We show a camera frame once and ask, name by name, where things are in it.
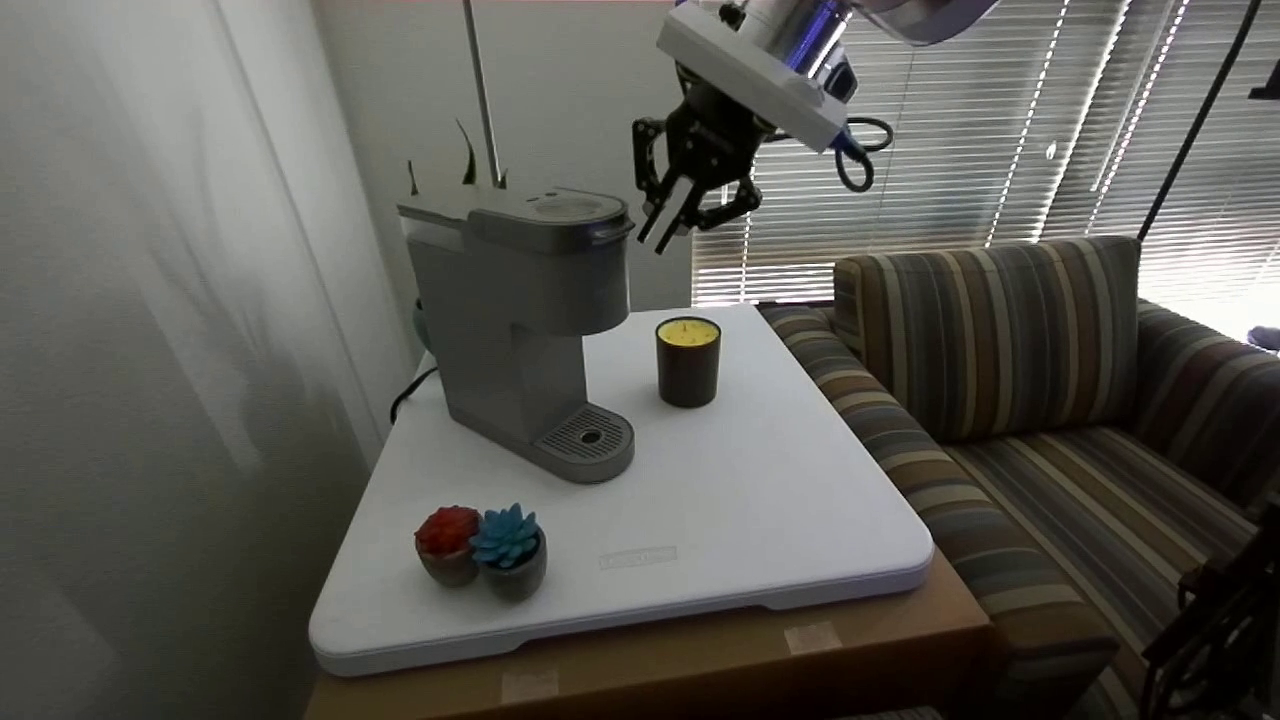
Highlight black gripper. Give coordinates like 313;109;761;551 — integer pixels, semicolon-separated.
633;73;770;252

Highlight grey coffee maker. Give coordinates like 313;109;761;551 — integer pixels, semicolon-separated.
401;191;637;485

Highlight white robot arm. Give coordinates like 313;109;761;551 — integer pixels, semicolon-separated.
633;0;996;248

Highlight dark jar yellow candle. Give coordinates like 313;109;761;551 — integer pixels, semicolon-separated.
657;314;718;406

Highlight thin metal floor pole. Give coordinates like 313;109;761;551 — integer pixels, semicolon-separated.
459;0;506;189

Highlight white table top board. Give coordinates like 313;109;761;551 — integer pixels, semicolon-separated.
306;304;930;677

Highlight small pot red succulent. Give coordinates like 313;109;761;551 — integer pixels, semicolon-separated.
416;504;480;587

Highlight white window blinds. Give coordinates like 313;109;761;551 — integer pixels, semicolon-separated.
692;0;1280;334

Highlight striped sofa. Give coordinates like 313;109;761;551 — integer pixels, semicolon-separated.
765;237;1280;720

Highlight wooden brown table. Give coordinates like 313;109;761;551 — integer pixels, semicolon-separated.
305;555;991;720

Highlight dark stand at right edge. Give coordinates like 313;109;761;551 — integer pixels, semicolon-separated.
1140;504;1280;720

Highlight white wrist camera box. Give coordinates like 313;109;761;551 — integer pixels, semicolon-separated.
657;0;851;153

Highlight black robot cable blue connectors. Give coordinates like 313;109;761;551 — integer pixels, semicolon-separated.
823;59;896;191

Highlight black coffee maker power cord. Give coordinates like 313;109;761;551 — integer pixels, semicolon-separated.
384;361;444;429

